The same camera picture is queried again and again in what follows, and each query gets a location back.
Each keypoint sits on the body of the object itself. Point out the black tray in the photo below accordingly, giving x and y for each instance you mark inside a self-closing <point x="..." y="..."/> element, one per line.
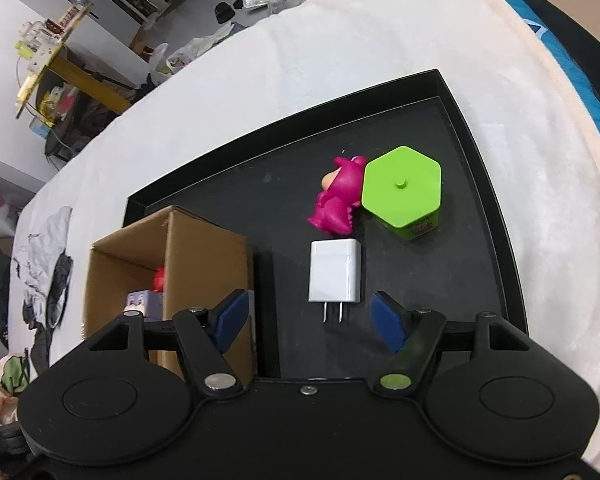
<point x="280" y="200"/>

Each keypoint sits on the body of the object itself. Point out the white plastic bag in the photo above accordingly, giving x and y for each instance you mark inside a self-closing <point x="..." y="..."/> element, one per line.
<point x="195" y="50"/>

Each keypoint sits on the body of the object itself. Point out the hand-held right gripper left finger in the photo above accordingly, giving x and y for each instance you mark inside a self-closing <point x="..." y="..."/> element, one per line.
<point x="230" y="320"/>

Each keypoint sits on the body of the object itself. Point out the white charger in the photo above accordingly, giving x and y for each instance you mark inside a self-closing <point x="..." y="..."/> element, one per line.
<point x="332" y="270"/>

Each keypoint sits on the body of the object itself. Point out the white blanket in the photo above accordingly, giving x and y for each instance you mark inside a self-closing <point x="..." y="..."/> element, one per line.
<point x="380" y="35"/>

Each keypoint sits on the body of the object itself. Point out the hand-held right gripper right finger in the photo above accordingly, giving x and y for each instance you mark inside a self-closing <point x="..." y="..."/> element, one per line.
<point x="389" y="322"/>

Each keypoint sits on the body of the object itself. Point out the brown cardboard box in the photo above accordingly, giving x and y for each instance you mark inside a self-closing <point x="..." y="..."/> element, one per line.
<point x="205" y="260"/>

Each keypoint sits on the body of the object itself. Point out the grey and black clothing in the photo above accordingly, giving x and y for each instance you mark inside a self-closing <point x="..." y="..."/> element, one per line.
<point x="40" y="260"/>

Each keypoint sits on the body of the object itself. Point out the red doll with brown hair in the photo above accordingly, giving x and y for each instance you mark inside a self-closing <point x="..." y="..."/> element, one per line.
<point x="160" y="280"/>

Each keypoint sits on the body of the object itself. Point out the pink toy figurine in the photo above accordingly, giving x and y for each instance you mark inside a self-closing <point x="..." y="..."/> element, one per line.
<point x="340" y="195"/>

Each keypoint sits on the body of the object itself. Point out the white cube toy with face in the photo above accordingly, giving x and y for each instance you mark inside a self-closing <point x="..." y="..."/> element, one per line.
<point x="142" y="305"/>

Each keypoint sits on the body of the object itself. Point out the yellow table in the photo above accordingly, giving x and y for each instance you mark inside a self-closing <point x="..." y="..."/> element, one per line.
<point x="80" y="77"/>

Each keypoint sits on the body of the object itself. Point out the green hexagonal box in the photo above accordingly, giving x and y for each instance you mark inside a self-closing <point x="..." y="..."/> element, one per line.
<point x="400" y="185"/>

